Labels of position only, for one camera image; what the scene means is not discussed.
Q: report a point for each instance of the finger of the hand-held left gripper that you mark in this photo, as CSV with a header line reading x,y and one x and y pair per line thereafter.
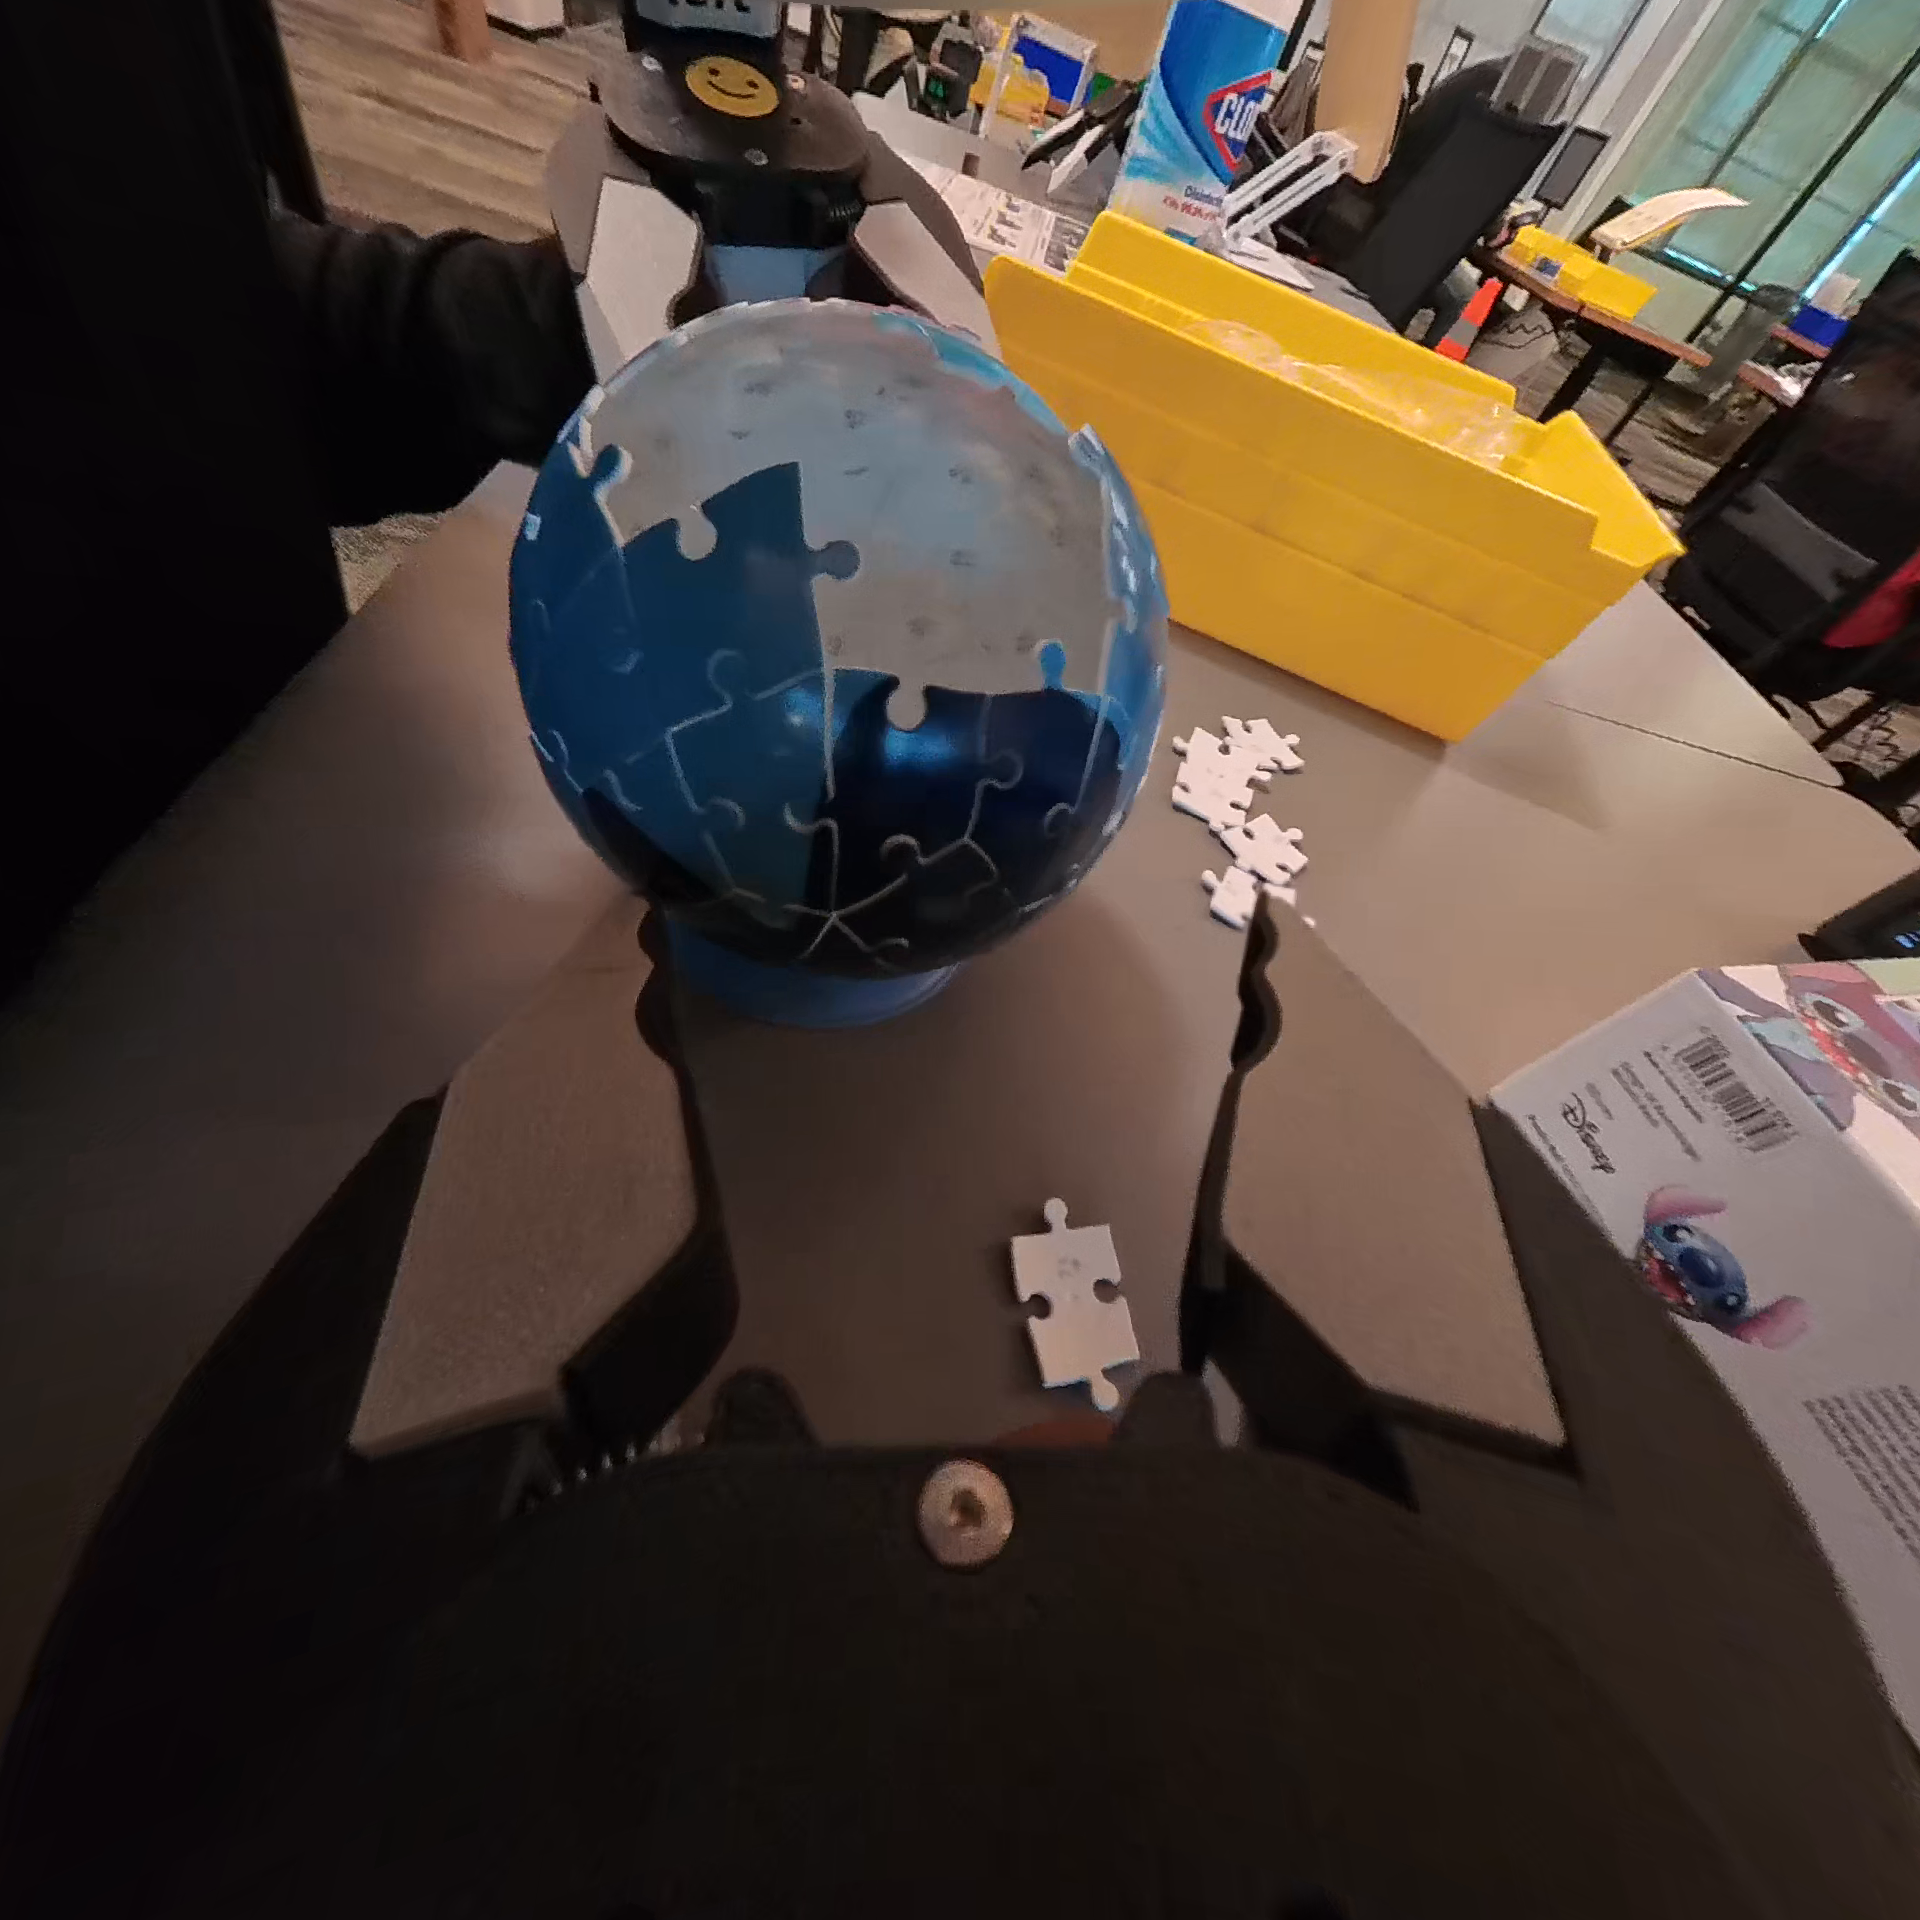
x,y
917,240
630,262

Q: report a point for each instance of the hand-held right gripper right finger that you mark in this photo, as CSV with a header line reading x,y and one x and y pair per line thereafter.
x,y
1348,1200

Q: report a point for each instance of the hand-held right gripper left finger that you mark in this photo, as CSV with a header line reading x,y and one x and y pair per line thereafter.
x,y
525,1245

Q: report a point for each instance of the blue puzzle ball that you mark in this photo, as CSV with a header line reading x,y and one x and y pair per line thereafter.
x,y
722,722

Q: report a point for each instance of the white puzzle piece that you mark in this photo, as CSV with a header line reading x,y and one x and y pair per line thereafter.
x,y
1066,1276

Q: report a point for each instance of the cartoon puzzle box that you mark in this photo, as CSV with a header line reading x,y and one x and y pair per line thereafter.
x,y
1722,1200

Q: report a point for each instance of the printed papers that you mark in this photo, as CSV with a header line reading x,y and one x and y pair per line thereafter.
x,y
1020,222

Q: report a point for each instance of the white wipes canister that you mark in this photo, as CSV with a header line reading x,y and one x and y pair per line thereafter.
x,y
1202,122

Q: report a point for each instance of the white angled stand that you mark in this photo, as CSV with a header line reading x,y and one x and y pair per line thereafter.
x,y
1281,180

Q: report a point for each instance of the cluster of white jigsaw parts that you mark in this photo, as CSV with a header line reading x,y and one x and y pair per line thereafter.
x,y
1223,782

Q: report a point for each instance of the clear plastic bag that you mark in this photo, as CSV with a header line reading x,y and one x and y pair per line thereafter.
x,y
1395,390

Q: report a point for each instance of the yellow plastic bin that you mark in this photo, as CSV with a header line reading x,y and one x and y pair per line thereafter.
x,y
1348,570

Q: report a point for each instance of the orange traffic cone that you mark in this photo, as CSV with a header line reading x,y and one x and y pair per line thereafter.
x,y
1476,319

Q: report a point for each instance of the black digital timer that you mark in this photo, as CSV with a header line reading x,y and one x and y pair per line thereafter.
x,y
1874,914

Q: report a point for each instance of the small yellow bins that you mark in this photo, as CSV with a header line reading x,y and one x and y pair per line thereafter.
x,y
1588,277

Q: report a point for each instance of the black office chair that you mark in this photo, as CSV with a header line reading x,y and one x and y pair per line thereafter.
x,y
1800,570

